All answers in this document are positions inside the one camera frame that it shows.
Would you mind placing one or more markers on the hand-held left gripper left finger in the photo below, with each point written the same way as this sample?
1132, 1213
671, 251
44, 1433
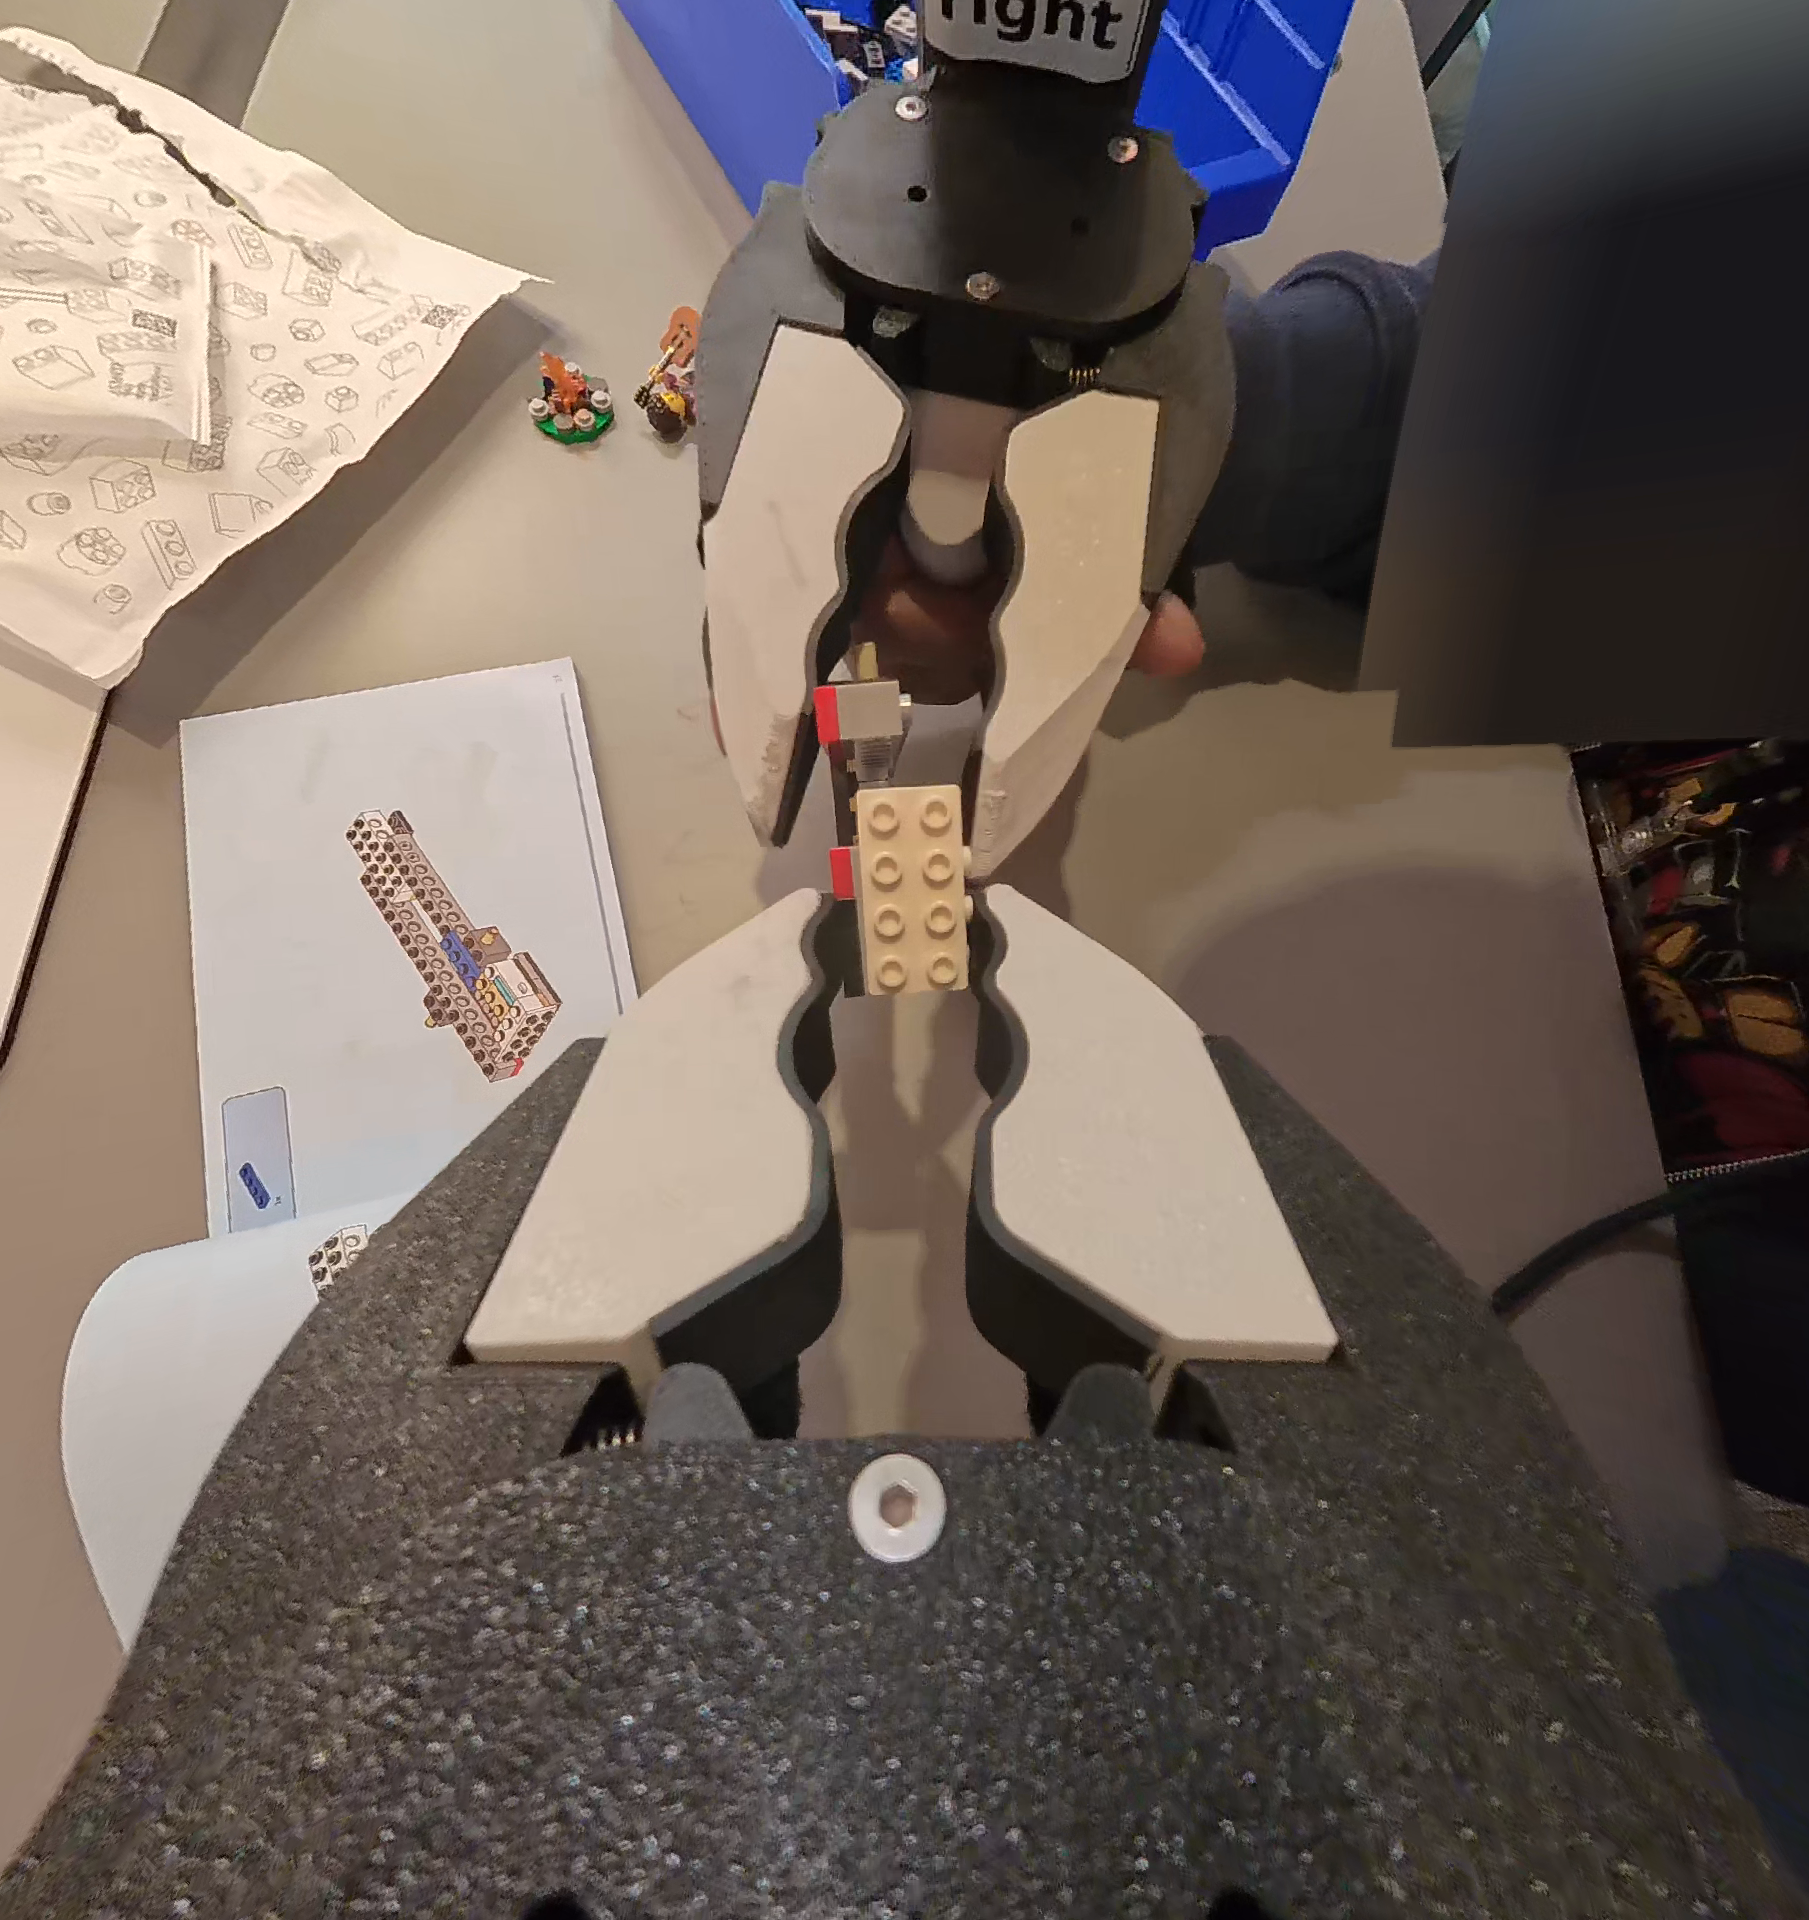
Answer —
650, 1157

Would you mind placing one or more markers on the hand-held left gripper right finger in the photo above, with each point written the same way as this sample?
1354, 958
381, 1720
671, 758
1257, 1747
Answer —
1143, 1169

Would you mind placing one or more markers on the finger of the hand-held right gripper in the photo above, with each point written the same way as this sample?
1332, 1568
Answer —
786, 526
1089, 571

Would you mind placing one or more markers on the tan toy brick model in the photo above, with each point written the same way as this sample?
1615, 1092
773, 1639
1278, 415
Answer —
911, 891

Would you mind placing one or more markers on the person's right forearm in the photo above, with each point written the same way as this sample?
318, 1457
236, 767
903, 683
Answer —
1319, 418

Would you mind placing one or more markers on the person's right hand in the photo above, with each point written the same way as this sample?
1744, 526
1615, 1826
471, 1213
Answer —
935, 638

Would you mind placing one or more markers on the toy minifigure with guitar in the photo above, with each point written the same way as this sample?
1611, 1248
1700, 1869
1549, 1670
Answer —
671, 386

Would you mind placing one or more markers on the heap of toy bricks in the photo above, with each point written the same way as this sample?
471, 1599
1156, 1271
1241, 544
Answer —
867, 34

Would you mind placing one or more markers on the toy campfire on green plate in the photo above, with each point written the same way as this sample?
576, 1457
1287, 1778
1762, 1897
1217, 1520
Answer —
573, 403

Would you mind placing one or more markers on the blue storage bin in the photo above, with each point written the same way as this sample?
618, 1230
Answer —
1250, 106

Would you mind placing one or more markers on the instruction booklet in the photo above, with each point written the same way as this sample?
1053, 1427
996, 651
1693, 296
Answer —
392, 867

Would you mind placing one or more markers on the large printed paper bag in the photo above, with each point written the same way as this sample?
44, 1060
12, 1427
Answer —
304, 403

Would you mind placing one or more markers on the clear bag of toy bricks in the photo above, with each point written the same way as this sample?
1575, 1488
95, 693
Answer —
1729, 945

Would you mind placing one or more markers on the small printed paper bag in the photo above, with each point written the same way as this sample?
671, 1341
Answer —
78, 338

